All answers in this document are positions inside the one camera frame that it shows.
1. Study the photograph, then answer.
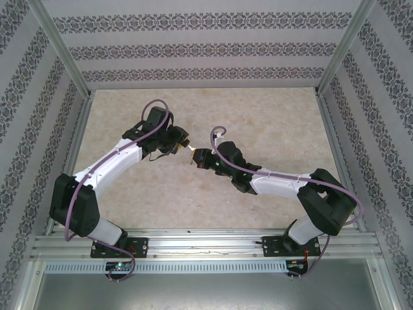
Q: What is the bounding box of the aluminium frame post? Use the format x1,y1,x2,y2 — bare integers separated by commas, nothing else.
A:
25,0,94,99
315,0,378,98
9,260,46,310
367,258,403,310

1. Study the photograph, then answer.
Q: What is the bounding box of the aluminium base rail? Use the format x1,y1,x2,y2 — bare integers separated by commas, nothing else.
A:
30,227,383,260

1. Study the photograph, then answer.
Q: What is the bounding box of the grey sheet metal shelf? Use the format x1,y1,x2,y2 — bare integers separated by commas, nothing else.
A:
32,273,388,310

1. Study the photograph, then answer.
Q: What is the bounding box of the aluminium table edge rail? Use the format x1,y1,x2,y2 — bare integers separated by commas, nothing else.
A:
45,92,96,236
315,90,368,233

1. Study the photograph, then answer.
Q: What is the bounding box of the slotted grey cable duct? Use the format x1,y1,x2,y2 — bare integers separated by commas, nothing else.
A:
43,260,288,274

